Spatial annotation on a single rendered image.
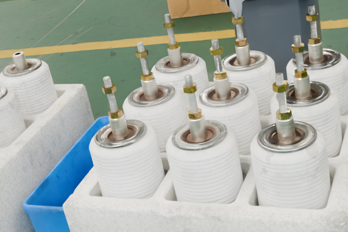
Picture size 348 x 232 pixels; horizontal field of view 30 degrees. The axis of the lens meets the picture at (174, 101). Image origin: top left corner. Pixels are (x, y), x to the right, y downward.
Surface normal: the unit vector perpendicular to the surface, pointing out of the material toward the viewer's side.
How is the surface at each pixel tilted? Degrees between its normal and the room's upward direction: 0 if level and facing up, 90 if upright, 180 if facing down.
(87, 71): 0
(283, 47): 90
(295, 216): 0
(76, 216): 90
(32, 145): 90
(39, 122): 0
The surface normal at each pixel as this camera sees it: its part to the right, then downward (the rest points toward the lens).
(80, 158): 0.92, -0.04
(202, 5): -0.18, 0.44
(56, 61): -0.18, -0.88
